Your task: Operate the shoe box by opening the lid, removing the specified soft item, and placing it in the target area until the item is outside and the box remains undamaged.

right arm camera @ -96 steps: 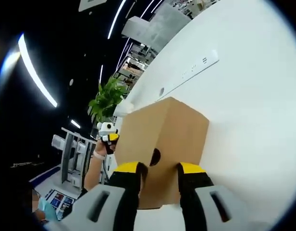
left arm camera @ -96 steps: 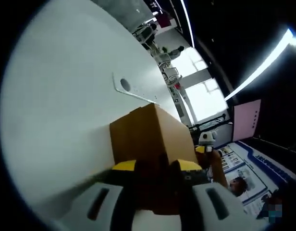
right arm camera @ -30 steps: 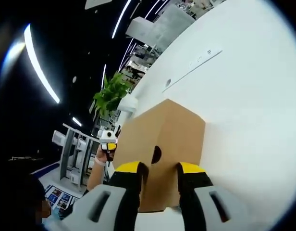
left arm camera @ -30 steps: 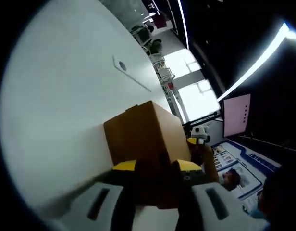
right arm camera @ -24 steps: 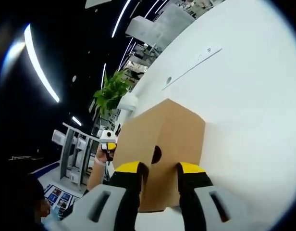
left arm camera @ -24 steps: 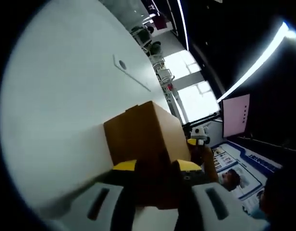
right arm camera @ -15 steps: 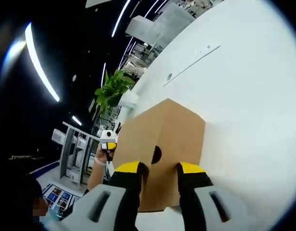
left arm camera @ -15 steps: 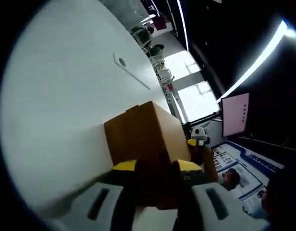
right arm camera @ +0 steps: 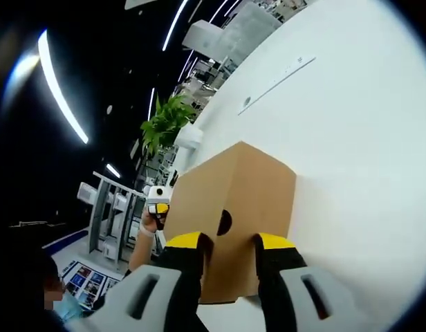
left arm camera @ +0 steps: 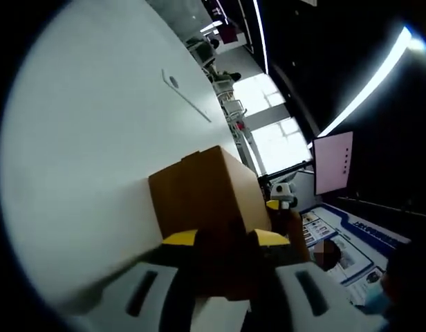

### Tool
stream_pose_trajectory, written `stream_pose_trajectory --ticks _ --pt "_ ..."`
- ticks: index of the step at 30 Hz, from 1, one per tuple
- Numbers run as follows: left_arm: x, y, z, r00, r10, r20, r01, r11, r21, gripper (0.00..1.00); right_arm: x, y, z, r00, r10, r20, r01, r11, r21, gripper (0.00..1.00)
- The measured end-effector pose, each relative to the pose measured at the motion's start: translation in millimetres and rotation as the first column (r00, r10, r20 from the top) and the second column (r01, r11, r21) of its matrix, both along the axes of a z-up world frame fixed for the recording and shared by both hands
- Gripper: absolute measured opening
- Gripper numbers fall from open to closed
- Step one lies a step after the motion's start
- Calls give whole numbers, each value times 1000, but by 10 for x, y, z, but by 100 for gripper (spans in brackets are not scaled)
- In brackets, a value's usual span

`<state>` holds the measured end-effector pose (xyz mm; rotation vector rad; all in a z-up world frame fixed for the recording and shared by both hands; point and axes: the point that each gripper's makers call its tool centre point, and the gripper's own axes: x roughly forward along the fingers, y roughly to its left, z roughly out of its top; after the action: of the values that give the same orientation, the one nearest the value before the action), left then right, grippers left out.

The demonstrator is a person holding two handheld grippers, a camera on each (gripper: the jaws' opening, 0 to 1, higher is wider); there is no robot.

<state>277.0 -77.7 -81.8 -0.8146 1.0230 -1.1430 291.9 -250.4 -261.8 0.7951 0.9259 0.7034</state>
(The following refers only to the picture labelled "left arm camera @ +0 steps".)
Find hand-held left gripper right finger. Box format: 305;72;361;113
242;228;377;332

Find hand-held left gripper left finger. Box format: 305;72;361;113
88;230;201;332

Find brown cardboard shoe box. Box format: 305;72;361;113
148;145;273;302

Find black display stand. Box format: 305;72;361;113
257;159;316;184

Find large pink white display screen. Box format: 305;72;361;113
312;130;355;196

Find group of white office chairs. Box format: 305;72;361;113
185;37;250;163

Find white ceiling light strips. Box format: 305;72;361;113
250;0;425;139

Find magenta red wall screen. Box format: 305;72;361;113
221;26;239;45

